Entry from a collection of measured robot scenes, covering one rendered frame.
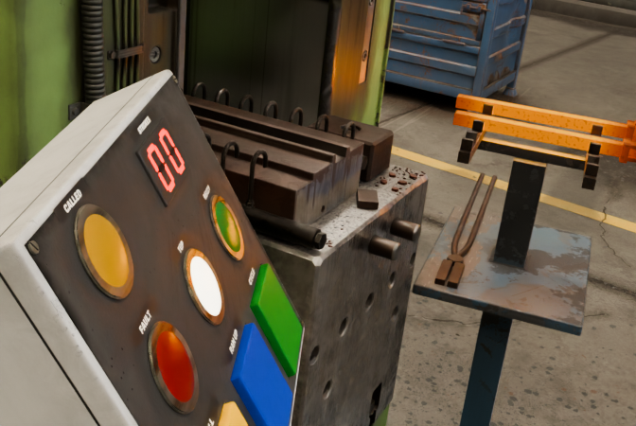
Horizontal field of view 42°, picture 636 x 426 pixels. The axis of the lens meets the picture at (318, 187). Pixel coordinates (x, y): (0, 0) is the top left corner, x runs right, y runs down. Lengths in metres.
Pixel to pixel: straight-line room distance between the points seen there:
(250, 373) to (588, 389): 2.06
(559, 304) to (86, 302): 1.19
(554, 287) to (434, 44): 3.41
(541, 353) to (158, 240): 2.23
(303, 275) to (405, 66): 4.01
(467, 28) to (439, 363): 2.67
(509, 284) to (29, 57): 1.02
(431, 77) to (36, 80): 4.21
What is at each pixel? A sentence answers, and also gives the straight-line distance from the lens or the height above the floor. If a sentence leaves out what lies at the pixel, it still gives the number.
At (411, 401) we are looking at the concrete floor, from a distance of 2.37.
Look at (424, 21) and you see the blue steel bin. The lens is 4.92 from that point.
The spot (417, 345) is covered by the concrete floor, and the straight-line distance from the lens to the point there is 2.61.
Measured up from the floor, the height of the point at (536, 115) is 0.94.
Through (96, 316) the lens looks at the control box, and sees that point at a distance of 0.46.
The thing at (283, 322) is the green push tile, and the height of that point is 1.01.
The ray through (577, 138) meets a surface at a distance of 1.57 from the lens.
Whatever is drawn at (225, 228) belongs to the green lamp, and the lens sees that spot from 0.68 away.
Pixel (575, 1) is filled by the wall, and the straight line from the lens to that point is 8.93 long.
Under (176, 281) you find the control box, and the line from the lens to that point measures 0.57.
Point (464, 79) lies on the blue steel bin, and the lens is 4.89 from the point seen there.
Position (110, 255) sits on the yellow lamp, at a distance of 0.49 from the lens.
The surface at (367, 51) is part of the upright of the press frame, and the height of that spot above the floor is 1.05.
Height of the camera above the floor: 1.39
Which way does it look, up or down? 23 degrees down
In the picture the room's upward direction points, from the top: 6 degrees clockwise
